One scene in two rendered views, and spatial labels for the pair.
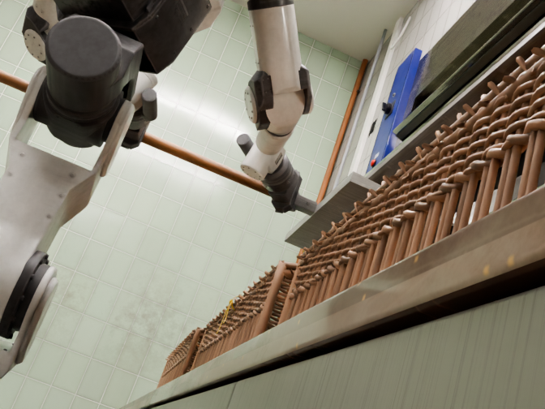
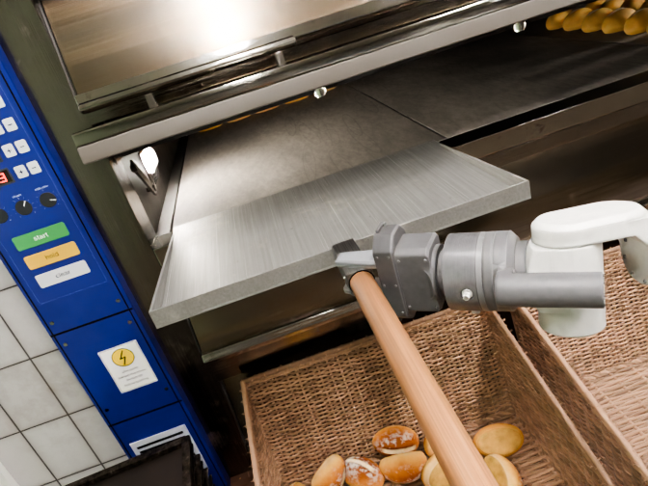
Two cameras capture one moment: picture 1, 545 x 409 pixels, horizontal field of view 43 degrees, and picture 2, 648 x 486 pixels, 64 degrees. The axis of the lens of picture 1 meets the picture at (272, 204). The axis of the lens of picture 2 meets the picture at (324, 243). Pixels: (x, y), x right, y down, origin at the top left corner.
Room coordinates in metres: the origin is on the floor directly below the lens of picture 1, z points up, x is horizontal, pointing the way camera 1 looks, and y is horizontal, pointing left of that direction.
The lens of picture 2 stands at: (1.68, 0.52, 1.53)
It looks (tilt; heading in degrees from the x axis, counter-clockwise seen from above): 26 degrees down; 275
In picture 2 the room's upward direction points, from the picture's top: 17 degrees counter-clockwise
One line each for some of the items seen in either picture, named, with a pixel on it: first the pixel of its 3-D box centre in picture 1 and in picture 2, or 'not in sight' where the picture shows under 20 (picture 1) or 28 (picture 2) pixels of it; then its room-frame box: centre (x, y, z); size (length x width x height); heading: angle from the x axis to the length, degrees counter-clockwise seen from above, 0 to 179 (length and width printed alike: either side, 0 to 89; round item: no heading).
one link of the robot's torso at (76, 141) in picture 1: (82, 105); not in sight; (1.11, 0.38, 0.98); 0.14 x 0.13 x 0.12; 99
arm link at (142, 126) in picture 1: (134, 117); not in sight; (1.55, 0.40, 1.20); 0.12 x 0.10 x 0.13; 1
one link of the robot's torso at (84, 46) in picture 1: (89, 75); not in sight; (1.05, 0.37, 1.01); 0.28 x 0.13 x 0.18; 9
